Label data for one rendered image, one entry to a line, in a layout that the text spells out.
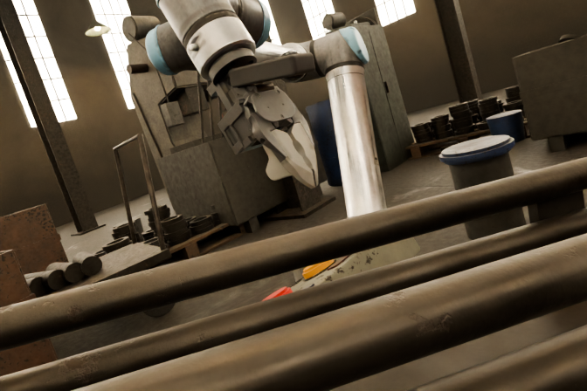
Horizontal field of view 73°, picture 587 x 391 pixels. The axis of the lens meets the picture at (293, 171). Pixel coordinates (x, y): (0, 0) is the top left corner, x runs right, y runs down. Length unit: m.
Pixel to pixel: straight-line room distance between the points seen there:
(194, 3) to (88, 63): 12.53
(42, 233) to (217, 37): 3.17
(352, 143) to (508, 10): 10.28
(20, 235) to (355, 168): 2.90
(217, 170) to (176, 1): 2.65
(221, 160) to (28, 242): 1.54
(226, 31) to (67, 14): 12.95
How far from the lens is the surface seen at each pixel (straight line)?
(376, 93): 4.26
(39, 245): 3.62
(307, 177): 0.52
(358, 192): 1.10
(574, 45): 3.35
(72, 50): 13.09
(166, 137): 5.93
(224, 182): 3.21
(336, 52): 1.20
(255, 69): 0.53
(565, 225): 0.18
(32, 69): 8.25
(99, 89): 12.94
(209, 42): 0.57
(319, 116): 4.07
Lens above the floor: 0.78
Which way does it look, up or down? 7 degrees down
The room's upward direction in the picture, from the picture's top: 17 degrees counter-clockwise
